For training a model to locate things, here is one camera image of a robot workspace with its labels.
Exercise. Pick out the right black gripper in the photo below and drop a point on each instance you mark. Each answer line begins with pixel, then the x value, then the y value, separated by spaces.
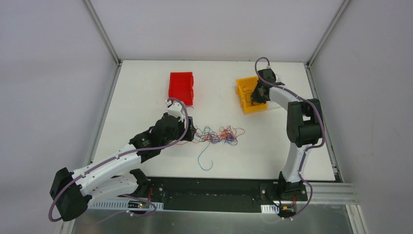
pixel 257 95

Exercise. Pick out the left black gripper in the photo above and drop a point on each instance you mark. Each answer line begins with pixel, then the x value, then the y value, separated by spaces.
pixel 189 128

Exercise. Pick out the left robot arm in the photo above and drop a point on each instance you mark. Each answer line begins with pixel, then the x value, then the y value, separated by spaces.
pixel 73 192

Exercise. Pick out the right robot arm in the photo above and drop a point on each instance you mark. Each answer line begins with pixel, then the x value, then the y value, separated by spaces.
pixel 304 127

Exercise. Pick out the orange plastic bin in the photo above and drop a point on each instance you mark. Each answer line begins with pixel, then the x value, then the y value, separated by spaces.
pixel 244 90

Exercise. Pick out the red plastic bin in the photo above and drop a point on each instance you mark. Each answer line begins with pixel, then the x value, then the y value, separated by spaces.
pixel 181 87

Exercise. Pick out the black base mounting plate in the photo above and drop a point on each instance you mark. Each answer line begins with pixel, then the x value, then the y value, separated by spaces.
pixel 216 194

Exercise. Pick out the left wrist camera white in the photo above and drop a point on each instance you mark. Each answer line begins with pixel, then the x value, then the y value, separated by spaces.
pixel 176 110

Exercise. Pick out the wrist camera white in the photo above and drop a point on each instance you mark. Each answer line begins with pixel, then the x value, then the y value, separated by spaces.
pixel 176 110
pixel 272 75

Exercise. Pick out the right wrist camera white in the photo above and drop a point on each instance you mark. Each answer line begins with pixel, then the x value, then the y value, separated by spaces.
pixel 272 75

